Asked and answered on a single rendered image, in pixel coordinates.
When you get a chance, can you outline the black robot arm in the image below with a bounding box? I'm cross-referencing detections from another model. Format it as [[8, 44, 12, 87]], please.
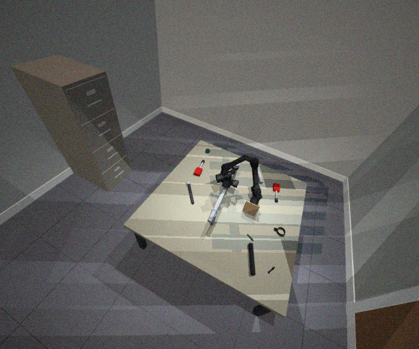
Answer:
[[215, 155, 262, 205]]

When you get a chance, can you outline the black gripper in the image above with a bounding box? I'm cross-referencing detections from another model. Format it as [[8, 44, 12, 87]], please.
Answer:
[[228, 179, 239, 187]]

